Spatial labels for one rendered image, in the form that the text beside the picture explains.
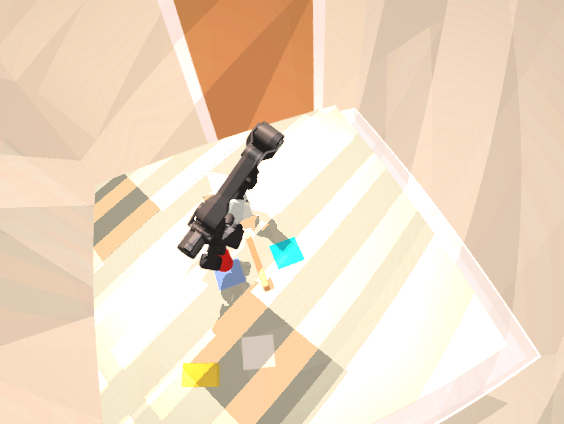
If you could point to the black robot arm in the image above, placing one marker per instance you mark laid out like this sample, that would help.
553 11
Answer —
262 143

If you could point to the yellow flat block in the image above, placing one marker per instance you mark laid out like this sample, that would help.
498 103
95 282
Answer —
200 375

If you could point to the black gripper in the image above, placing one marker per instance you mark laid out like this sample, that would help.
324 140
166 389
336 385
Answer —
211 260

